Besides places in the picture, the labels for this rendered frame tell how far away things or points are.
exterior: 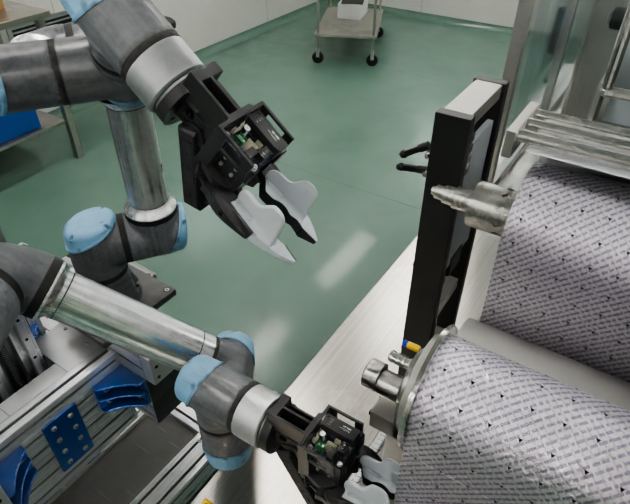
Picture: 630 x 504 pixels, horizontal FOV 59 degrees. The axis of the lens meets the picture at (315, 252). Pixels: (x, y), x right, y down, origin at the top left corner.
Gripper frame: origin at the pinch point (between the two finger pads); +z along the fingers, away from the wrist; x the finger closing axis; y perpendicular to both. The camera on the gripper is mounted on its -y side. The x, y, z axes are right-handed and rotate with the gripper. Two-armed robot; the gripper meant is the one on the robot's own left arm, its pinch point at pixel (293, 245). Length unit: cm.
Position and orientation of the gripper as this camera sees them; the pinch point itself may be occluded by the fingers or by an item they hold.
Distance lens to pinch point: 61.7
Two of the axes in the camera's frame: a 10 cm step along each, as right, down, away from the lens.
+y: 5.4, -3.8, -7.5
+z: 6.4, 7.6, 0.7
